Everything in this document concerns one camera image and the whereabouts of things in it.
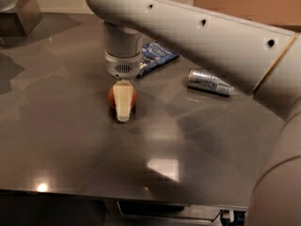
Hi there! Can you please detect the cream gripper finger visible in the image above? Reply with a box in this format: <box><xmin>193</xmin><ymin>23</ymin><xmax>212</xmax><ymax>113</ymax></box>
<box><xmin>113</xmin><ymin>79</ymin><xmax>134</xmax><ymax>122</ymax></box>

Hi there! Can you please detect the red apple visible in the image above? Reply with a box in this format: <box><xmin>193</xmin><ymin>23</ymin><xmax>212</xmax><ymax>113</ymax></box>
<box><xmin>107</xmin><ymin>87</ymin><xmax>137</xmax><ymax>108</ymax></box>

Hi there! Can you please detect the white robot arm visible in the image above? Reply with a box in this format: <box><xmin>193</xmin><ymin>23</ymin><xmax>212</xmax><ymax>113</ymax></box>
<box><xmin>86</xmin><ymin>0</ymin><xmax>301</xmax><ymax>226</ymax></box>

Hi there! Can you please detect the blue snack bag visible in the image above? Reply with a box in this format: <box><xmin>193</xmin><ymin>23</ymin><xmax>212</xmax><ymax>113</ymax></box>
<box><xmin>137</xmin><ymin>41</ymin><xmax>180</xmax><ymax>78</ymax></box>

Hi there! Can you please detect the silver drink can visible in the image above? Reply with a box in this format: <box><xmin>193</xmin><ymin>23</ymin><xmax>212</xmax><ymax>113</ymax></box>
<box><xmin>188</xmin><ymin>71</ymin><xmax>234</xmax><ymax>96</ymax></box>

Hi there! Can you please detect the dark box stand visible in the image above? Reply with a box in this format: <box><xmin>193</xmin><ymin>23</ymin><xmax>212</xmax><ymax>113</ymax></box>
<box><xmin>0</xmin><ymin>0</ymin><xmax>43</xmax><ymax>37</ymax></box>

